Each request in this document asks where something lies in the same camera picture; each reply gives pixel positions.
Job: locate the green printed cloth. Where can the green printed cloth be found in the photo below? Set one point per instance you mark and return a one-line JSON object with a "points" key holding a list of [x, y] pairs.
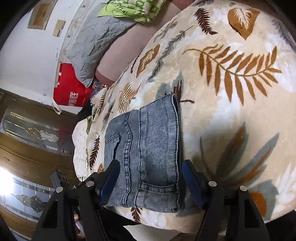
{"points": [[129, 9]]}

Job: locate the red shopping bag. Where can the red shopping bag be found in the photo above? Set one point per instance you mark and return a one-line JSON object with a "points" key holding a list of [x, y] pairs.
{"points": [[69, 90]]}

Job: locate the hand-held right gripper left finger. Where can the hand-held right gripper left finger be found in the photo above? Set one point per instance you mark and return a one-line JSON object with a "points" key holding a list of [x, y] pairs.
{"points": [[108, 183]]}

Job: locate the beige leaf print blanket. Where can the beige leaf print blanket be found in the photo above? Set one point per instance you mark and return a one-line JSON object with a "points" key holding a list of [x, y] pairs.
{"points": [[231, 104]]}

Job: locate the pink bed sheet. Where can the pink bed sheet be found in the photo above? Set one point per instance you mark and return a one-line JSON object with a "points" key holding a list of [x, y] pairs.
{"points": [[129, 46]]}

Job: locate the white quilt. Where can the white quilt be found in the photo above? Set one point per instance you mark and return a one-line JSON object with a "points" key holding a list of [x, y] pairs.
{"points": [[79, 143]]}

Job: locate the wooden door with glass panels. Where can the wooden door with glass panels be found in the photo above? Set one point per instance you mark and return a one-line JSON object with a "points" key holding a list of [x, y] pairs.
{"points": [[34, 157]]}

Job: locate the large beige wall plate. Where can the large beige wall plate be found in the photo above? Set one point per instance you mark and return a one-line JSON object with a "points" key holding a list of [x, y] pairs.
{"points": [[40, 14]]}

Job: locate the blue denim pants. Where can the blue denim pants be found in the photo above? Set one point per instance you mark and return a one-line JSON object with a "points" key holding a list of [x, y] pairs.
{"points": [[152, 148]]}

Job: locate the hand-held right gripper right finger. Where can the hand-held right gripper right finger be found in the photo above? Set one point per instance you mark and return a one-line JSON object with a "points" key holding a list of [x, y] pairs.
{"points": [[192, 183]]}

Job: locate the small beige wall plate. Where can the small beige wall plate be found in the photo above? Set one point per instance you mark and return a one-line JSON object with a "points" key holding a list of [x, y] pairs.
{"points": [[59, 28]]}

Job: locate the grey quilted pillow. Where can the grey quilted pillow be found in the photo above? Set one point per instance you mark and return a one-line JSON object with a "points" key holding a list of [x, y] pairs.
{"points": [[92, 41]]}

